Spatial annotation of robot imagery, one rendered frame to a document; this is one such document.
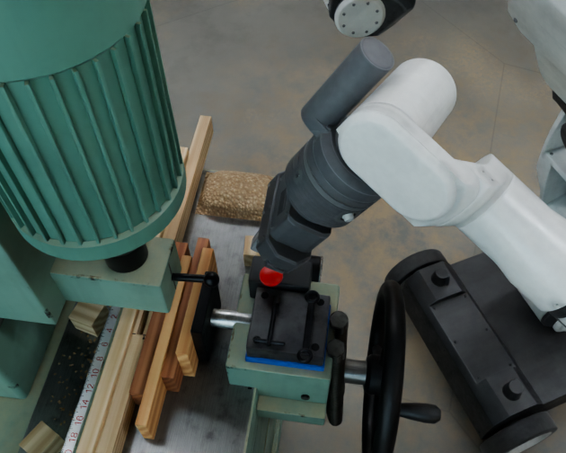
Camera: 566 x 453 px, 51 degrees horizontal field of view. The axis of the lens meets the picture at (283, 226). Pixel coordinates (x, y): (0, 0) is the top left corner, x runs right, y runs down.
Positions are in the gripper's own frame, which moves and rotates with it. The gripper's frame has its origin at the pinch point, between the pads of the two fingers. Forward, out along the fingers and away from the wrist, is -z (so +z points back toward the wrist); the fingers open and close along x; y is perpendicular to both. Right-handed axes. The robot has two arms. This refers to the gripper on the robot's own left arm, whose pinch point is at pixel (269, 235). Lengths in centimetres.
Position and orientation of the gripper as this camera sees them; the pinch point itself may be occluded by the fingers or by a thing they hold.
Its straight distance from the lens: 68.6
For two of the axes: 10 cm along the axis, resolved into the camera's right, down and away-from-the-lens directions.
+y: -8.6, -3.9, -3.4
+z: 4.9, -4.5, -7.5
